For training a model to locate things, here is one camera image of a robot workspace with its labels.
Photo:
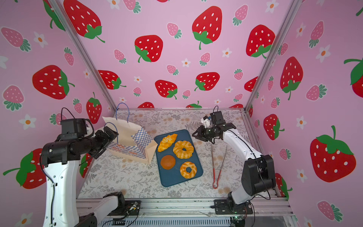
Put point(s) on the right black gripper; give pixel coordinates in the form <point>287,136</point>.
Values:
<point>204,133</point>

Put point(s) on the small glazed ring pastry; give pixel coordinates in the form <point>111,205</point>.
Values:
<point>188,170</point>

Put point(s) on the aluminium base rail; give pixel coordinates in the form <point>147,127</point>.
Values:
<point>202,212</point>

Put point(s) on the round brown bun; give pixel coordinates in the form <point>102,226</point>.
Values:
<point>168,162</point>

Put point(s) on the teal plastic tray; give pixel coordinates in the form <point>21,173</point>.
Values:
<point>173,176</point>

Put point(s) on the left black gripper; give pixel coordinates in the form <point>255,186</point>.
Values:
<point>105,141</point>

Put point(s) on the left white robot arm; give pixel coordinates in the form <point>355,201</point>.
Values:
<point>59,162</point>

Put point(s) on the right aluminium corner post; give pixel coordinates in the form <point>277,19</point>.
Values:
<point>280,36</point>

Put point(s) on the red handled metal tongs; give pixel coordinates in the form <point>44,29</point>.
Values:
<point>218,159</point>

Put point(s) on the checkered paper bag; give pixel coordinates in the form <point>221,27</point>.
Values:
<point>132,142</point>

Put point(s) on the croissant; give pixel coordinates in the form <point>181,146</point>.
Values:
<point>167,142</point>

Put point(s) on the aluminium corner post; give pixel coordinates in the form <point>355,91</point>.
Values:
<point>280,36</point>
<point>61,14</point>

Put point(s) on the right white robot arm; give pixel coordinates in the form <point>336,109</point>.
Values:
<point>258,173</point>

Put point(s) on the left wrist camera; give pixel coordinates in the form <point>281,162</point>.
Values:
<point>75,128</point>

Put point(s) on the large glazed ring pastry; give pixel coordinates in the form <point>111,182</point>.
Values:
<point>183,149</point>

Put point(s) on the left aluminium corner post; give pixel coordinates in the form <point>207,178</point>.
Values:
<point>61,14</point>

